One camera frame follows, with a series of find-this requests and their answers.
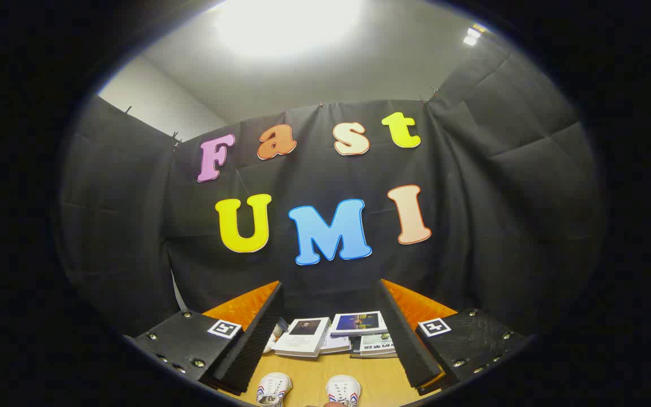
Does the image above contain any large round ceiling light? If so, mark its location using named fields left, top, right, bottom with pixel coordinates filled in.
left=212, top=0, right=366, bottom=60

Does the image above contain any white canvas shoe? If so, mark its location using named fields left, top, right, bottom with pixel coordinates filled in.
left=325, top=375, right=362, bottom=407
left=255, top=372, right=293, bottom=406

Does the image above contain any small ceiling spotlight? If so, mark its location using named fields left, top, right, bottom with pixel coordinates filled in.
left=462, top=24, right=487, bottom=48

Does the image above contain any thin white paper booklet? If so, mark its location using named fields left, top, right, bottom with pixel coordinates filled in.
left=320, top=335, right=353, bottom=355

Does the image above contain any dark cover book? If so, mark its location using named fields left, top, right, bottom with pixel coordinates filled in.
left=350, top=336, right=398, bottom=360

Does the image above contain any blue picture cover book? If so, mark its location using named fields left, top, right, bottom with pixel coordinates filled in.
left=330, top=310, right=388, bottom=338

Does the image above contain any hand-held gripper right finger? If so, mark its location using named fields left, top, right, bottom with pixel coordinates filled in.
left=379, top=278, right=531, bottom=396

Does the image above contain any white portrait cover book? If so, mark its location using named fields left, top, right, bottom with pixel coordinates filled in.
left=273, top=317, right=332, bottom=358

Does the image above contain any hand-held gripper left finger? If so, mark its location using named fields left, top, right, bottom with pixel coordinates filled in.
left=132, top=280, right=285, bottom=396

